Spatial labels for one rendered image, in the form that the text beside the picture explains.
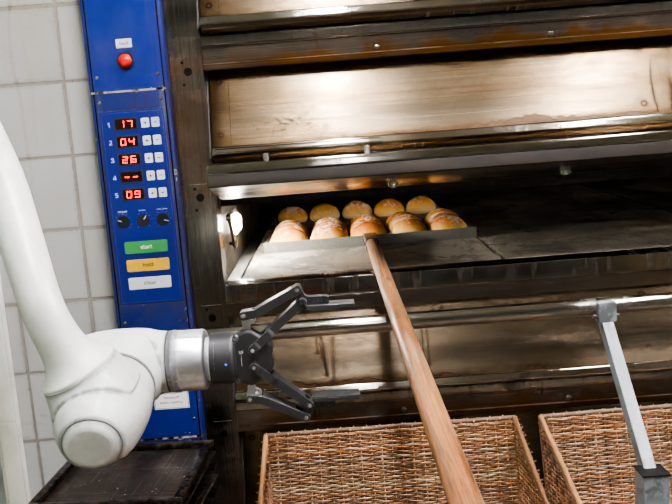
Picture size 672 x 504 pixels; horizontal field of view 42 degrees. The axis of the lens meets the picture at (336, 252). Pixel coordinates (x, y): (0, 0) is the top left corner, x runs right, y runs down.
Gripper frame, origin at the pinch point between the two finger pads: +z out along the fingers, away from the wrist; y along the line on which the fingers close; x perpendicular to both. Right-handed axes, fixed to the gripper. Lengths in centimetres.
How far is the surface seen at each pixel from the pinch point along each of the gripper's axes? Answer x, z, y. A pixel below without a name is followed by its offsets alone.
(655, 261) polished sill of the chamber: -60, 67, 2
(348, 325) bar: -22.9, 0.5, 2.1
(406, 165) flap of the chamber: -46, 14, -23
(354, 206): -159, 7, -4
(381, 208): -159, 16, -2
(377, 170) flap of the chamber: -46, 8, -23
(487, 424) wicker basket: -57, 30, 34
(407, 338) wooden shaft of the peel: 4.2, 8.2, -2.2
